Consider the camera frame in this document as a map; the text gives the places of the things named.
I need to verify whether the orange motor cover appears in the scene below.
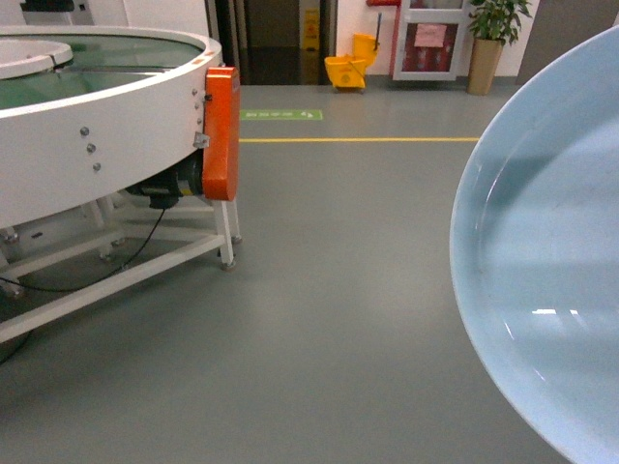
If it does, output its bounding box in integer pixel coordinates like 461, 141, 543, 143
202, 67, 241, 201

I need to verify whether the black electric motor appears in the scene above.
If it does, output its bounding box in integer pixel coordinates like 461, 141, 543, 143
126, 150, 203, 210

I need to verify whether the yellow wet floor sign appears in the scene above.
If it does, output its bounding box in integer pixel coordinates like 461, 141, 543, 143
300, 8, 320, 50

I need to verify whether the potted green plant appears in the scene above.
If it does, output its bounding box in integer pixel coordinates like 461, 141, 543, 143
466, 0, 531, 96

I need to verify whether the light blue oval tray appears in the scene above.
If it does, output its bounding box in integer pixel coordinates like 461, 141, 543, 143
450, 28, 618, 463

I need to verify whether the fire extinguisher cabinet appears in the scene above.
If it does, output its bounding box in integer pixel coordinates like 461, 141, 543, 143
390, 0, 469, 81

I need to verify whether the yellow mop bucket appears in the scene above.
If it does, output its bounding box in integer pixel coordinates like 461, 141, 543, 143
324, 13, 382, 92

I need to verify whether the white round conveyor machine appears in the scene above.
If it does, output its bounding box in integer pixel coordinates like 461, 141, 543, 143
1, 25, 241, 353

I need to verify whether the black power cable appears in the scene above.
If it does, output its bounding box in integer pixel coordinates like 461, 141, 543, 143
0, 206, 166, 294

